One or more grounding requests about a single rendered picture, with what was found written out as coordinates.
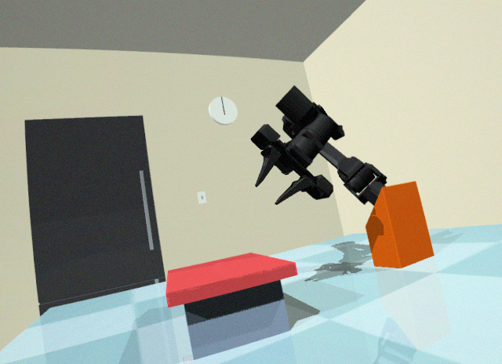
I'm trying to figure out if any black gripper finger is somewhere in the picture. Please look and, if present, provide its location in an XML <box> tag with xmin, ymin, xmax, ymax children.
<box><xmin>275</xmin><ymin>177</ymin><xmax>315</xmax><ymax>205</ymax></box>
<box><xmin>255</xmin><ymin>145</ymin><xmax>281</xmax><ymax>187</ymax></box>

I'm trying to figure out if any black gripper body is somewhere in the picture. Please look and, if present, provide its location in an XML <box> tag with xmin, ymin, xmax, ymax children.
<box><xmin>251</xmin><ymin>124</ymin><xmax>333</xmax><ymax>200</ymax></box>

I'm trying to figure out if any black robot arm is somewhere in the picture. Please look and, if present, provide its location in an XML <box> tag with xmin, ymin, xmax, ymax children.
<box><xmin>276</xmin><ymin>86</ymin><xmax>387</xmax><ymax>205</ymax></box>

